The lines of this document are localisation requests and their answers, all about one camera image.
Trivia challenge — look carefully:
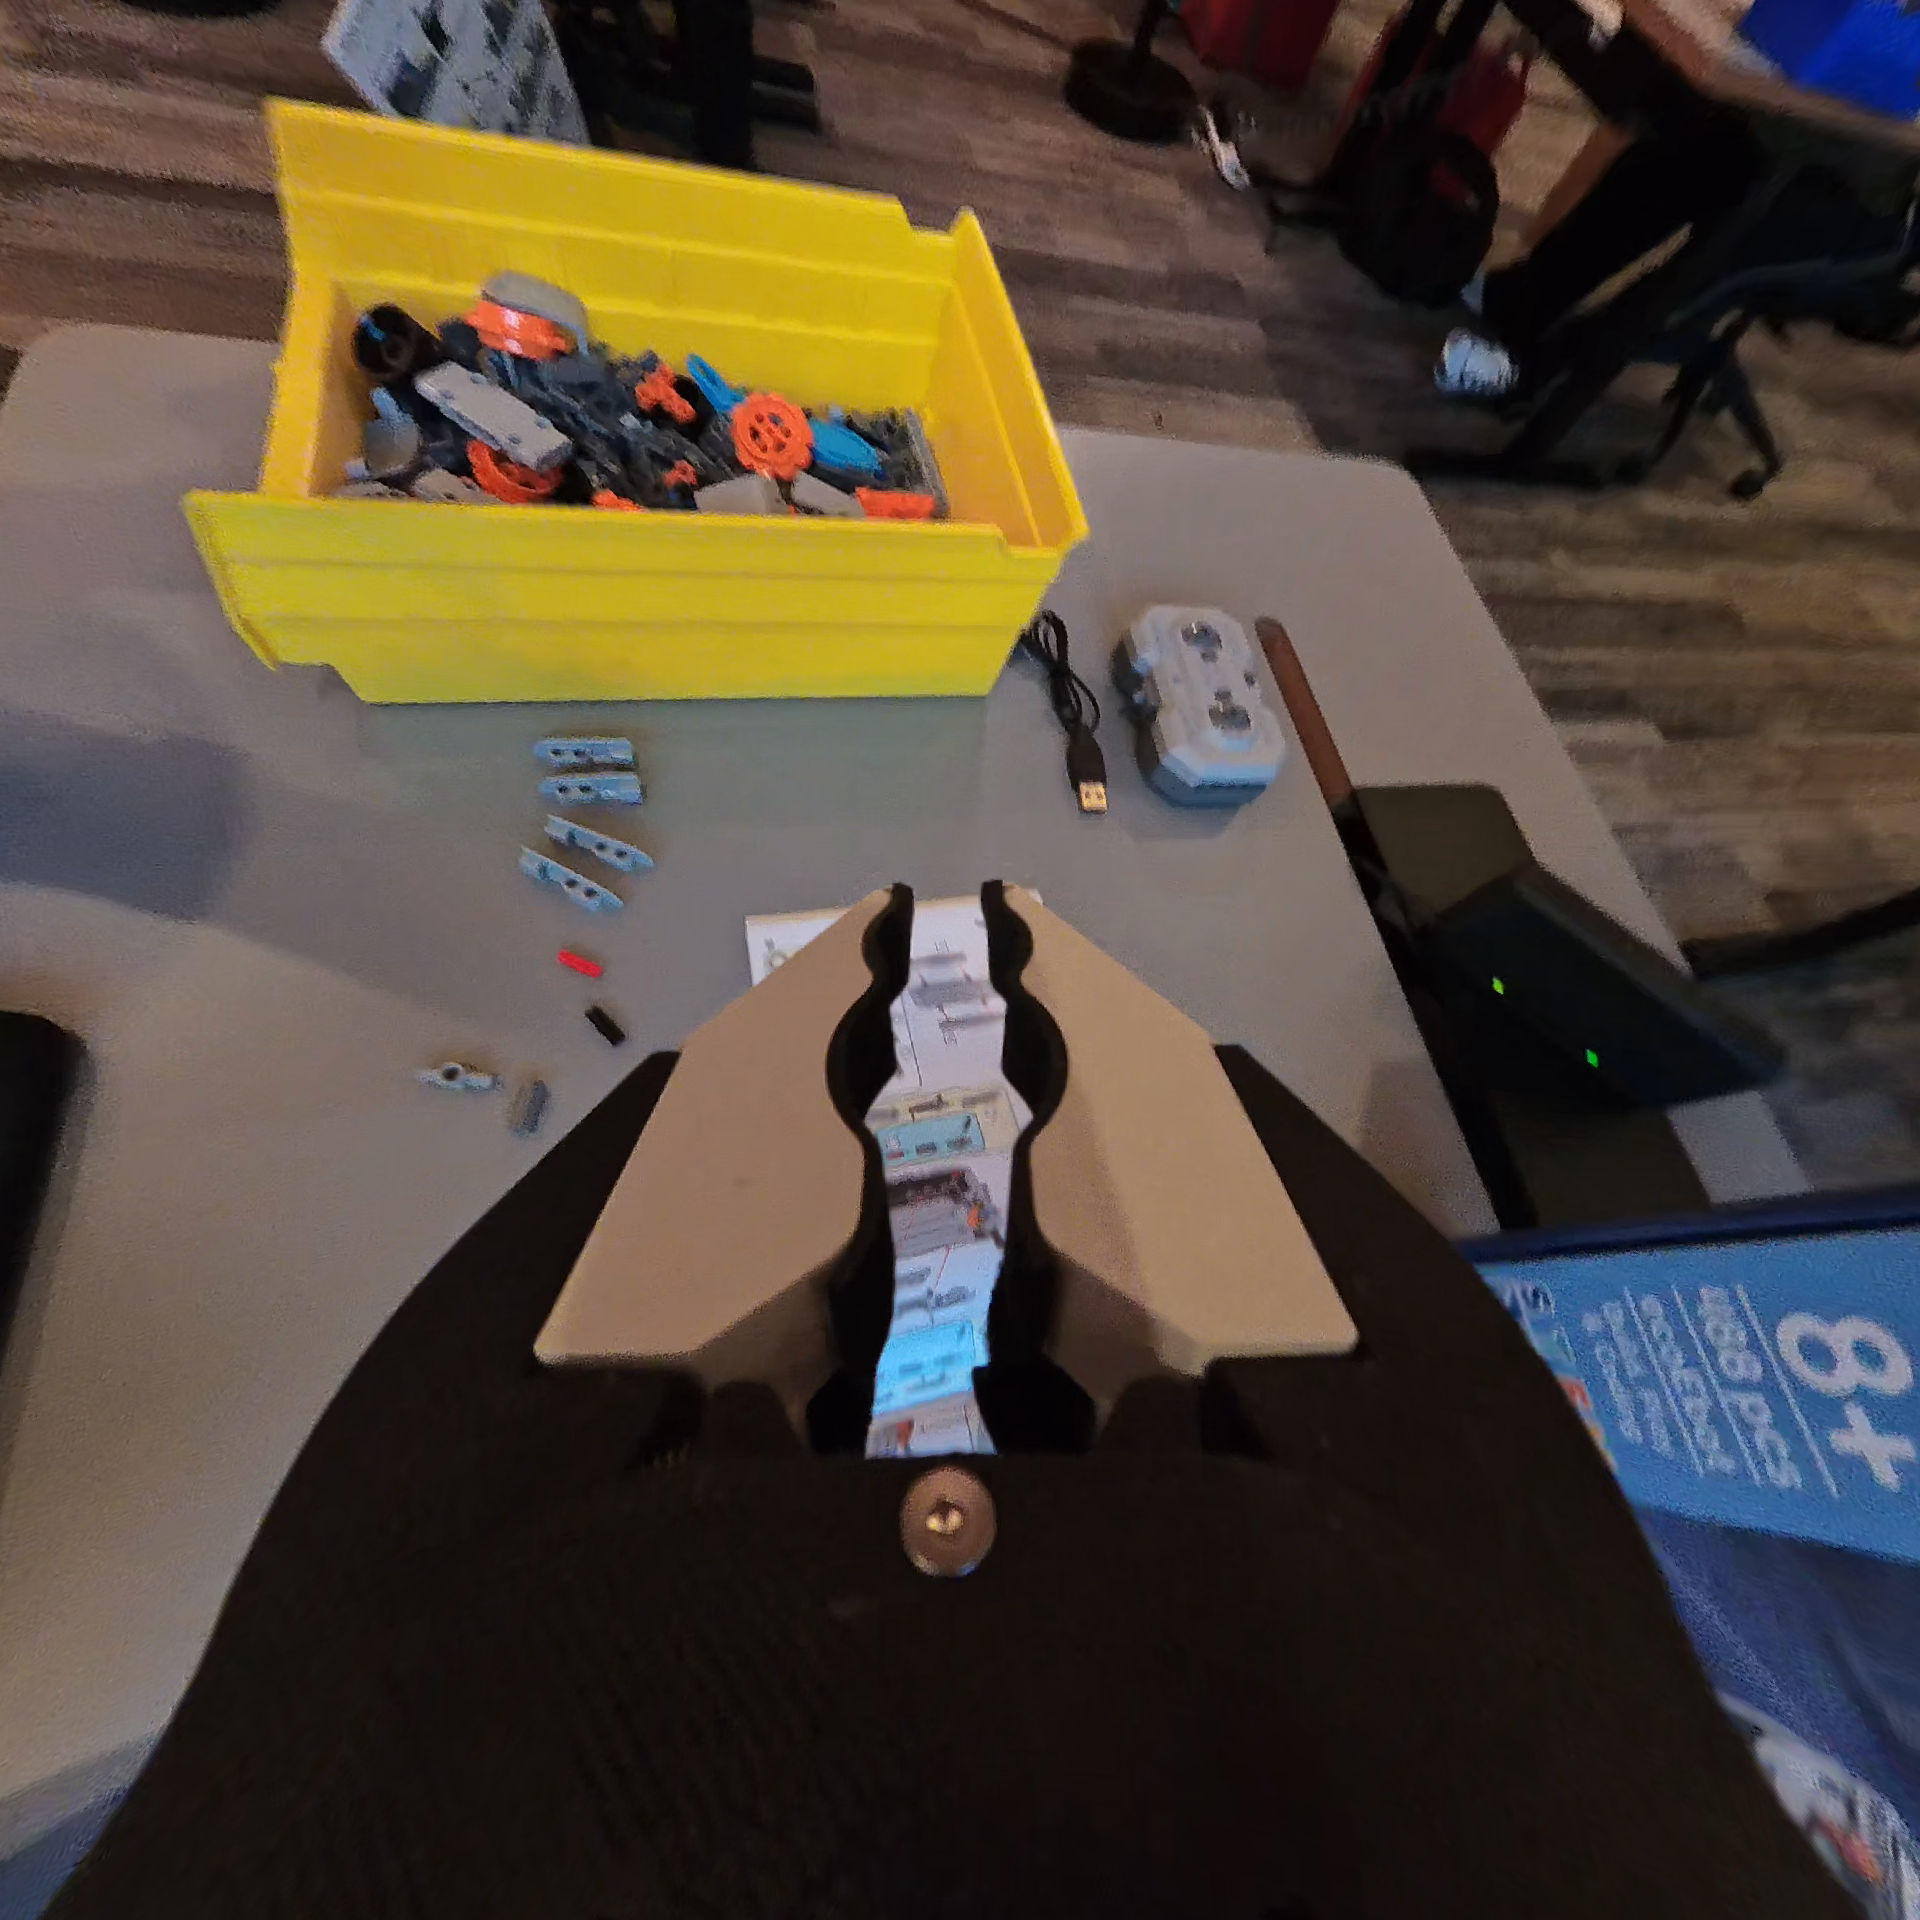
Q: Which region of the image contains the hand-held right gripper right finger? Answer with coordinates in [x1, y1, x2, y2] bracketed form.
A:
[979, 878, 1361, 1454]

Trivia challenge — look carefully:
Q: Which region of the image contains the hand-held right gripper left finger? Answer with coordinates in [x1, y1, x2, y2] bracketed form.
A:
[535, 883, 919, 1454]

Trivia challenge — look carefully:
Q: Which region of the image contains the building instruction booklet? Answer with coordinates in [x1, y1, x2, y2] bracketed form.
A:
[745, 895, 1039, 1460]

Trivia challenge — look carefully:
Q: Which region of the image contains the black electronic box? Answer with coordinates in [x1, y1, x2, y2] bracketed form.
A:
[1342, 781, 1791, 1120]

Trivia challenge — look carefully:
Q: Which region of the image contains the grey remote control unit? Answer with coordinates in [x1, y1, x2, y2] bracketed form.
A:
[1110, 603, 1288, 811]

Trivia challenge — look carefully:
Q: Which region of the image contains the yellow plastic bin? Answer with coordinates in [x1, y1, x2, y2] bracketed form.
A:
[183, 97, 1091, 708]

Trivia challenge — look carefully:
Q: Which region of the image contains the blue toy set box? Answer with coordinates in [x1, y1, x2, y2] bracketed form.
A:
[1463, 1184, 1920, 1920]

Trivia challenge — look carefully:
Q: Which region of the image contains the black flat object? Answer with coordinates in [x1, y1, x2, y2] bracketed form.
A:
[0, 1013, 85, 1361]

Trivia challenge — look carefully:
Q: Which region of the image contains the pile of toy building pieces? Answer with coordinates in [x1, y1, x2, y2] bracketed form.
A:
[337, 271, 950, 522]

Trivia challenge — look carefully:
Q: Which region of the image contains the black office chair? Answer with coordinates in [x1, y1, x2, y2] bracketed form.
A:
[1500, 224, 1920, 501]

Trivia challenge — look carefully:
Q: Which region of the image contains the red bag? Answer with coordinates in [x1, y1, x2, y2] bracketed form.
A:
[1182, 0, 1344, 85]
[1327, 36, 1533, 311]

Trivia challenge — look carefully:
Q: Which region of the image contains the black floor stand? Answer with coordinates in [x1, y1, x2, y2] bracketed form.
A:
[1065, 0, 1203, 149]

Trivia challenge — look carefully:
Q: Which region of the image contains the printed grey sheet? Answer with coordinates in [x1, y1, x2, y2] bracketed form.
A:
[323, 0, 591, 149]

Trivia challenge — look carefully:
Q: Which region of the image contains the black usb cable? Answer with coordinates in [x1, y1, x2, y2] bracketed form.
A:
[1016, 611, 1113, 816]

